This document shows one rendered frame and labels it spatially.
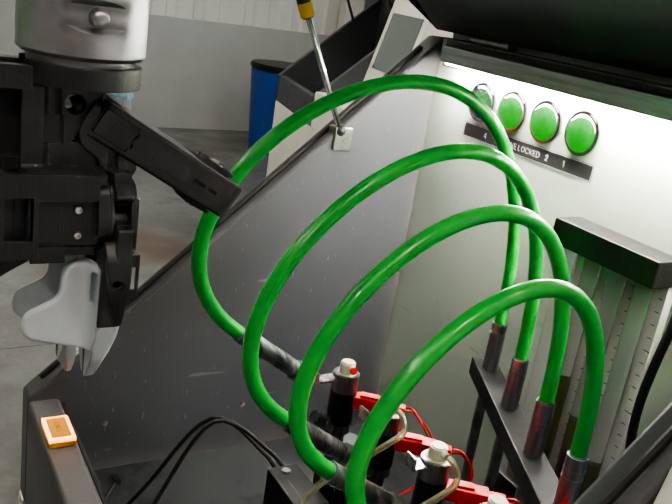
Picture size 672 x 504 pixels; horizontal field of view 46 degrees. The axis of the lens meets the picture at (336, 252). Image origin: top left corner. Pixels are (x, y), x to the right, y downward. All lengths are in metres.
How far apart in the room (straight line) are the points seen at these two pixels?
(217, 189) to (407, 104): 0.65
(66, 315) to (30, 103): 0.14
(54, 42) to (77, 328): 0.18
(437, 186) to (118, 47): 0.74
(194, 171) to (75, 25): 0.12
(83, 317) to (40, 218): 0.08
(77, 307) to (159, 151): 0.11
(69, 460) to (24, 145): 0.54
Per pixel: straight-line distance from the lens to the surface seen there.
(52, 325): 0.54
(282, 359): 0.78
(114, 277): 0.51
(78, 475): 0.95
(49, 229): 0.51
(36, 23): 0.49
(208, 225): 0.70
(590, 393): 0.68
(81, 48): 0.48
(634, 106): 0.88
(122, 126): 0.51
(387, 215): 1.18
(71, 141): 0.51
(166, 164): 0.52
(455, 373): 1.15
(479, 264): 1.09
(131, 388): 1.12
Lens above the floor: 1.50
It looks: 18 degrees down
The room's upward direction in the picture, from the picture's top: 9 degrees clockwise
